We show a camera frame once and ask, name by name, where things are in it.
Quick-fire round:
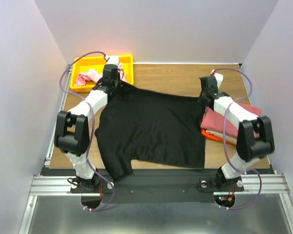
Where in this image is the black t shirt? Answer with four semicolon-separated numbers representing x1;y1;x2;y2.
95;82;206;180

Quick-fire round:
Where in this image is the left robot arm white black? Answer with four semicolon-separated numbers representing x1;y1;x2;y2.
54;64;120;193

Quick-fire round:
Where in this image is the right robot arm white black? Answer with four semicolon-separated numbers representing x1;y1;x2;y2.
198;74;275;192

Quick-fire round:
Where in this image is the pink crumpled t shirt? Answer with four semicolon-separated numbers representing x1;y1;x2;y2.
74;62;127;86

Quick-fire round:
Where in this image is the folded dusty red t shirt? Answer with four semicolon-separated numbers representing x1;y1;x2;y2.
201;102;262;139

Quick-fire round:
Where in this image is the yellow plastic bin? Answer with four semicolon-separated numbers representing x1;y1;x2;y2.
70;55;134;93

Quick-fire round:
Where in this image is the folded cream t shirt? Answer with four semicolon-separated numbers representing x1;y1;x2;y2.
205;128;237;146

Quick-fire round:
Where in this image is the folded orange t shirt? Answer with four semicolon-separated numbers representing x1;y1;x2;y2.
200;128;236;146

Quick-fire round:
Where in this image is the right silver knob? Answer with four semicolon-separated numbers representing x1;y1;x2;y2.
200;180;208;189

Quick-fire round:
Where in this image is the left white knob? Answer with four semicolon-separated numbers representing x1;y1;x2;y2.
107;182;114;190

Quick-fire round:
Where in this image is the electronics board with leds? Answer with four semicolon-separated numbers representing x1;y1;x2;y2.
216;195;235;205

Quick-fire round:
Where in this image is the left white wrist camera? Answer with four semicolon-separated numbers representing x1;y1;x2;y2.
105;55;120;66

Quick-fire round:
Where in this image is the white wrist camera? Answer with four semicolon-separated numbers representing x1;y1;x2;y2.
105;55;120;66
210;70;224;87

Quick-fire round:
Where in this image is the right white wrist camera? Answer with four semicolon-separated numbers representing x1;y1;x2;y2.
210;70;224;87

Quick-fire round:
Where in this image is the aluminium left side rail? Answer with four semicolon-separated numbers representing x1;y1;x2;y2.
44;63;73;168

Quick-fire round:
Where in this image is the aluminium rail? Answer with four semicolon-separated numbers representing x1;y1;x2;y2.
29;174;290;196
44;63;73;168

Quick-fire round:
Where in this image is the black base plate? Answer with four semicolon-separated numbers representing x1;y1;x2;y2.
40;168;276;204

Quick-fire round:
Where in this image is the aluminium front rail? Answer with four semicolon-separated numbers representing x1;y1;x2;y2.
29;174;290;196

